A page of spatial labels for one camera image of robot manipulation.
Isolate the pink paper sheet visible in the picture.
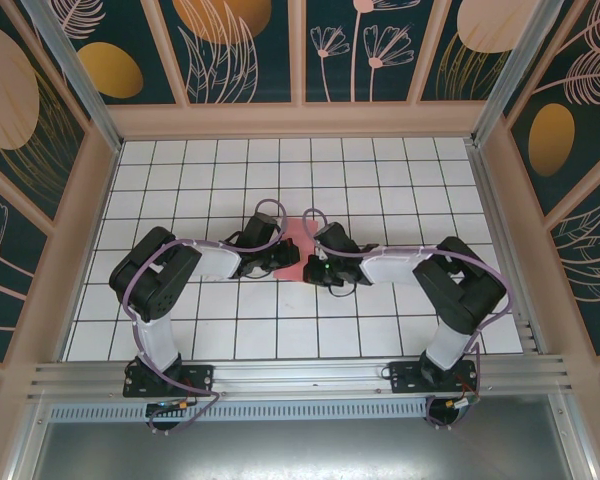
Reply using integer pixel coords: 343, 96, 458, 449
274, 217, 317, 282

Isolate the small controller board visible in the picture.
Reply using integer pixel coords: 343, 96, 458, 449
444, 397, 481, 416
147, 398, 194, 415

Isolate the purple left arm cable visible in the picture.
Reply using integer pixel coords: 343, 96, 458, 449
122, 198, 288, 435

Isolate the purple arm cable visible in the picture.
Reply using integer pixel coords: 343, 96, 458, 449
302, 207, 513, 431
122, 198, 288, 435

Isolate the aluminium mounting rail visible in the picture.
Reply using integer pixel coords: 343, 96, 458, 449
27, 353, 574, 402

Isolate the grey slotted cable duct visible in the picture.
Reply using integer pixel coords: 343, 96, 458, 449
47, 397, 556, 422

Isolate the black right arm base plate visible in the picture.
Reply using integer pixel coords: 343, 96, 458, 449
388, 360, 481, 396

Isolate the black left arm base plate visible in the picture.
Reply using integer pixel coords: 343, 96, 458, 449
123, 362, 215, 399

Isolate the aluminium side rail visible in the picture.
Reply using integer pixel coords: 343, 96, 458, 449
467, 142, 549, 356

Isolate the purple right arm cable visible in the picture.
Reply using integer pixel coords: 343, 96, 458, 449
302, 207, 513, 431

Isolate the dark floral wall panel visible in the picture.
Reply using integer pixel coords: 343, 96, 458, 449
0, 149, 51, 366
544, 169, 600, 356
419, 0, 536, 104
54, 0, 177, 105
504, 0, 600, 216
0, 0, 89, 221
304, 0, 417, 105
159, 0, 294, 105

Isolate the aluminium frame post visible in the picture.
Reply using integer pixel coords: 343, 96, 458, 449
22, 0, 125, 152
472, 0, 566, 146

